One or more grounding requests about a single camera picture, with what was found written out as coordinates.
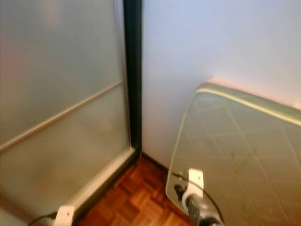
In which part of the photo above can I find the grey quilted mattress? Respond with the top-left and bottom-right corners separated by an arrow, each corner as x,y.
166,82 -> 301,226

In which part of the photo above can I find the frosted glass sliding door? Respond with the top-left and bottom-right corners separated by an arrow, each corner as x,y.
0,0 -> 136,226

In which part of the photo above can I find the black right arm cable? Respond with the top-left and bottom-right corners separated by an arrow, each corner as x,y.
172,172 -> 224,224

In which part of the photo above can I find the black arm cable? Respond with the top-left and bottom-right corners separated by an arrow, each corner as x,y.
27,214 -> 57,226
172,172 -> 224,224

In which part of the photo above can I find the black door frame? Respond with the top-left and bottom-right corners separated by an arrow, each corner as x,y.
75,0 -> 144,222

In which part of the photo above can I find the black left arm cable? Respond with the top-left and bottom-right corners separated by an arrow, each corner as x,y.
27,214 -> 57,226

